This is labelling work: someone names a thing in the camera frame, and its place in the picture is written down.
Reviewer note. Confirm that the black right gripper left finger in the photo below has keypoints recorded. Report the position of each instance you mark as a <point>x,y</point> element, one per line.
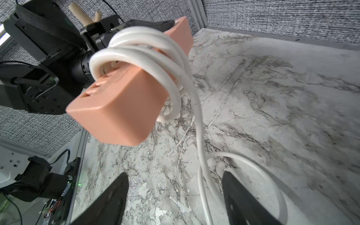
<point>109,207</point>

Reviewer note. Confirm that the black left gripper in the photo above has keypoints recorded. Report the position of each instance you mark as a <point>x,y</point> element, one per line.
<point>98,34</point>

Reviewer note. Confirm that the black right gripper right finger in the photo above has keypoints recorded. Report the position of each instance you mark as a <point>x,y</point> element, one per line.
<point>242,208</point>

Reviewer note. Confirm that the pink power strip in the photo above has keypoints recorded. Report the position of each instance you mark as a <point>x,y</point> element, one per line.
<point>139,79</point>

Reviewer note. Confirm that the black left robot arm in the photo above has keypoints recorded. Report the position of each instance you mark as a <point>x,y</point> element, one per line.
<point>62,53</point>

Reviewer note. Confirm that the wooden mug tree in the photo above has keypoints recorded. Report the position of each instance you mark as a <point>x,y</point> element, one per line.
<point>78,12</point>

